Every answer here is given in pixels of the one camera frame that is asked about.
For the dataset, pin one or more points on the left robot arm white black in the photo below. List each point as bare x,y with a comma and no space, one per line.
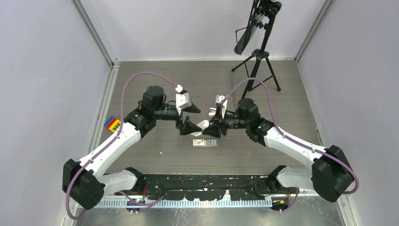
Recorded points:
85,180

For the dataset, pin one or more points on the white staple remover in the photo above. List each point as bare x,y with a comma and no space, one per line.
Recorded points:
212,112

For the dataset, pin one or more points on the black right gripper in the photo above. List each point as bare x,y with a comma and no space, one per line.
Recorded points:
214,129

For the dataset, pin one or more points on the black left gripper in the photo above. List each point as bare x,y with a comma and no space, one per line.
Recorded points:
188,127

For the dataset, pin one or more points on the black tripod stand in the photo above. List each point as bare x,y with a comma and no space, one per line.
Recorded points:
252,63

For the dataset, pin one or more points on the staple box tray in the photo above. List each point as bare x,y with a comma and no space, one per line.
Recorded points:
211,143

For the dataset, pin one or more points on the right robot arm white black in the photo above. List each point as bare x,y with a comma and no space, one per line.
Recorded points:
327,170

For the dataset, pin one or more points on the white stapler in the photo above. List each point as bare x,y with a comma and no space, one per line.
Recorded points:
203,125

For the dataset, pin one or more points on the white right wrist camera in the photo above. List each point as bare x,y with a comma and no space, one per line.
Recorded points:
219,101

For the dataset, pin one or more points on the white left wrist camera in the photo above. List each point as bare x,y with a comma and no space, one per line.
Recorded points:
183,100

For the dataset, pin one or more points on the yellow green colourful block toy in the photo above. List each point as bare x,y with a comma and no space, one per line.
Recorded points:
112,124

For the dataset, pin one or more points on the aluminium cable duct rail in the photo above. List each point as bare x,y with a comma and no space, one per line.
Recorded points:
222,203

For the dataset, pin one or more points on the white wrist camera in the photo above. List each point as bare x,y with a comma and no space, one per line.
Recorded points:
183,100
219,101

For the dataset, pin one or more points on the black tablet on tripod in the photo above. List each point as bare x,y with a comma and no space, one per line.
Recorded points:
262,16

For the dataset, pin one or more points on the white staple box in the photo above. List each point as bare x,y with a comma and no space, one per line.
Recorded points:
198,143

